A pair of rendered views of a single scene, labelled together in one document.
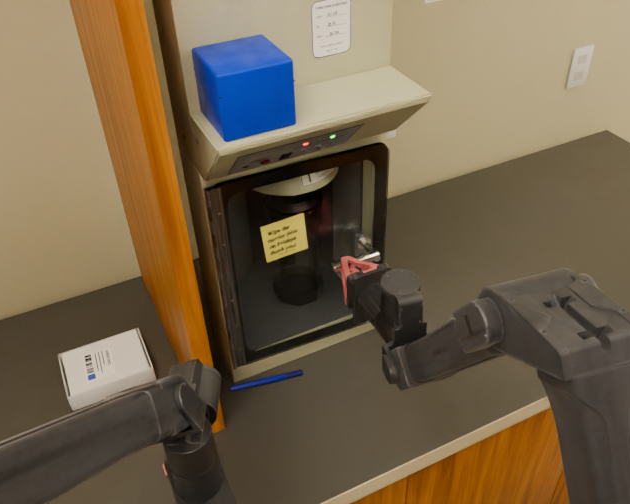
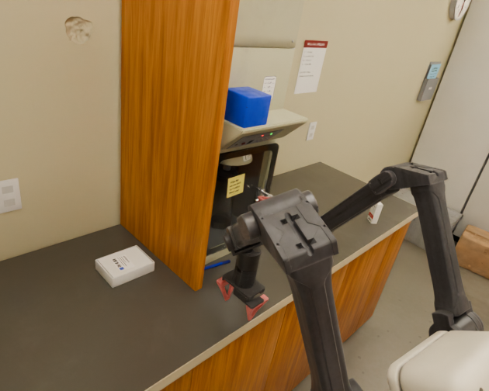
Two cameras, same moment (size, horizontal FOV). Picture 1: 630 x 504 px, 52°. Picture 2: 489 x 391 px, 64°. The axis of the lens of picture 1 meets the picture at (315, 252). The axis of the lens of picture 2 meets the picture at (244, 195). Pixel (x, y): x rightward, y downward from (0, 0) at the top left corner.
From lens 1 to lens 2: 59 cm
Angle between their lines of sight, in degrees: 24
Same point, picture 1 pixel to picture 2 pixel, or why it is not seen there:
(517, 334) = (404, 178)
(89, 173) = (105, 161)
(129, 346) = (136, 253)
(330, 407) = not seen: hidden behind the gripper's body
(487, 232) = not seen: hidden behind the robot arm
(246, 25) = (242, 81)
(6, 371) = (59, 273)
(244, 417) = (209, 282)
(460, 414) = not seen: hidden behind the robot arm
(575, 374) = (431, 183)
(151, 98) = (223, 104)
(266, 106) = (259, 114)
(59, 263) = (77, 215)
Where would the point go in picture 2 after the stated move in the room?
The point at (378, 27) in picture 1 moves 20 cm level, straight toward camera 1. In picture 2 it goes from (282, 91) to (303, 108)
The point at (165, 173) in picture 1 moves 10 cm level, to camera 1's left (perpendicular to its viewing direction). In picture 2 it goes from (217, 140) to (182, 140)
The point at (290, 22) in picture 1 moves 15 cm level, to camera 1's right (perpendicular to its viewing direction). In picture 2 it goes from (256, 83) to (298, 86)
